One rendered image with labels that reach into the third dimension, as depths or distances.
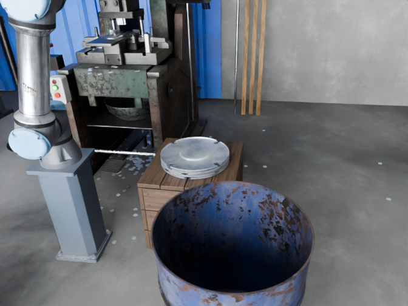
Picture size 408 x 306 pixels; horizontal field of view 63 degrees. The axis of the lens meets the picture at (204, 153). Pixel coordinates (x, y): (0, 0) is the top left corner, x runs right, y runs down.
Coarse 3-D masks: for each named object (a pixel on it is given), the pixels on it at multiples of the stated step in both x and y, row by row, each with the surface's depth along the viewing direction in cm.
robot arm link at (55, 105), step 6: (54, 102) 116; (60, 102) 116; (54, 108) 113; (60, 108) 115; (60, 114) 115; (66, 114) 119; (60, 120) 114; (66, 120) 119; (60, 126) 113; (66, 126) 119; (66, 132) 119; (60, 138) 118
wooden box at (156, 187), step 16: (240, 144) 154; (160, 160) 144; (240, 160) 146; (144, 176) 133; (160, 176) 133; (224, 176) 131; (240, 176) 151; (144, 192) 130; (160, 192) 129; (176, 192) 127; (144, 208) 135; (144, 224) 139
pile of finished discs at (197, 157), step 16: (176, 144) 150; (192, 144) 148; (208, 144) 147; (224, 144) 146; (176, 160) 136; (192, 160) 135; (208, 160) 135; (224, 160) 133; (176, 176) 131; (192, 176) 129; (208, 176) 130
